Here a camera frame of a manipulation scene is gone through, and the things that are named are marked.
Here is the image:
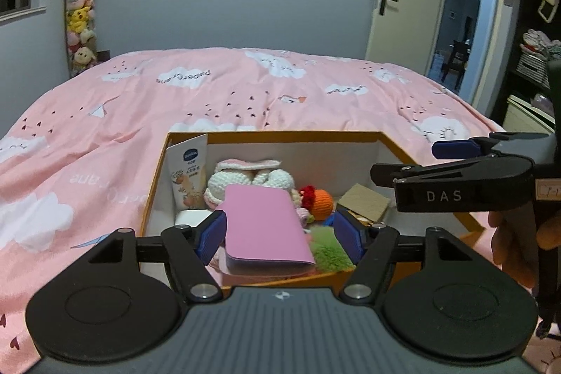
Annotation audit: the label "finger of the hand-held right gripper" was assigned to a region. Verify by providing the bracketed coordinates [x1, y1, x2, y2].
[431, 132, 509, 160]
[370, 157, 533, 187]

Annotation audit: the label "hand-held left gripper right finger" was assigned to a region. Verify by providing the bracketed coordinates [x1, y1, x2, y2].
[332, 208, 478, 302]

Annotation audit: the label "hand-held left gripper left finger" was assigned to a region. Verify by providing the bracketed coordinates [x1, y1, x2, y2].
[83, 210, 229, 304]

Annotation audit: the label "green fluffy pompom keychain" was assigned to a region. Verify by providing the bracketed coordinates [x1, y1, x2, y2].
[307, 225, 356, 272]

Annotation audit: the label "dark grey box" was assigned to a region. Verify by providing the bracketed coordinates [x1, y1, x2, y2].
[337, 183, 392, 222]

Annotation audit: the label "orange crochet doll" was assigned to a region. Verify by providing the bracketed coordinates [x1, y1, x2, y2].
[289, 185, 337, 228]

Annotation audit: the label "pink wallet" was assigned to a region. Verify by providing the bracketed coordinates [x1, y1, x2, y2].
[218, 185, 316, 276]

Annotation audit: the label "white hand cream tube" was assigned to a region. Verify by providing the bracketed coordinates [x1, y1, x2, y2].
[165, 134, 209, 212]

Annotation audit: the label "orange cardboard box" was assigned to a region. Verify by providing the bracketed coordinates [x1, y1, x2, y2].
[139, 130, 486, 298]

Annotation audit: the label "person's right hand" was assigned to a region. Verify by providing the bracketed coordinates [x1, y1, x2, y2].
[490, 211, 561, 289]

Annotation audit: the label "white storage bin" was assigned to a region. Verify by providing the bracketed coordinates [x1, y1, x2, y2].
[502, 94, 555, 134]

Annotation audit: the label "dark chair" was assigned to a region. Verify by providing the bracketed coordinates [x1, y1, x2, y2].
[447, 40, 472, 90]

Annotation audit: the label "striped storage basket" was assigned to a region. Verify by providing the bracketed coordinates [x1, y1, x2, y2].
[517, 52, 550, 88]

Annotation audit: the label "folded clothes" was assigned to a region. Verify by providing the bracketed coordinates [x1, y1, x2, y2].
[519, 28, 561, 59]

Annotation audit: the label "pink printed blanket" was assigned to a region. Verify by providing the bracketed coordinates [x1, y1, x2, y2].
[0, 47, 561, 374]

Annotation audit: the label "dark shelf unit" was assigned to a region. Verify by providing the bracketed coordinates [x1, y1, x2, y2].
[491, 0, 561, 134]

